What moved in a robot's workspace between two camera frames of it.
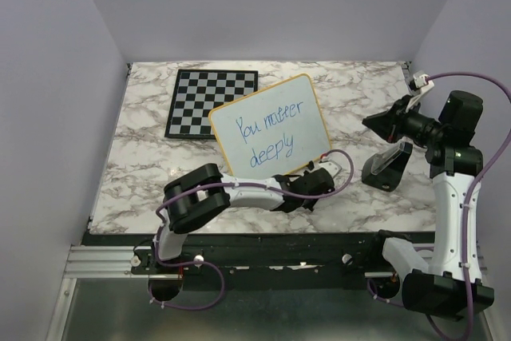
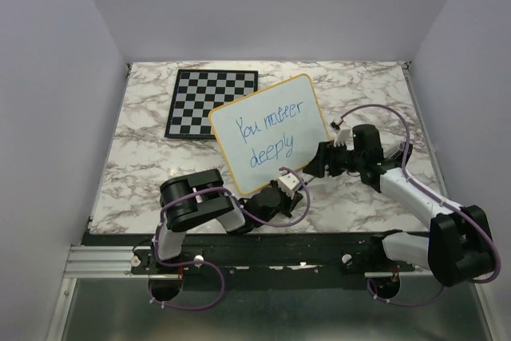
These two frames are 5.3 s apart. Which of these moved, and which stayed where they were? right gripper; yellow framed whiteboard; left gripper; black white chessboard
Moved: right gripper; left gripper
Stayed: yellow framed whiteboard; black white chessboard
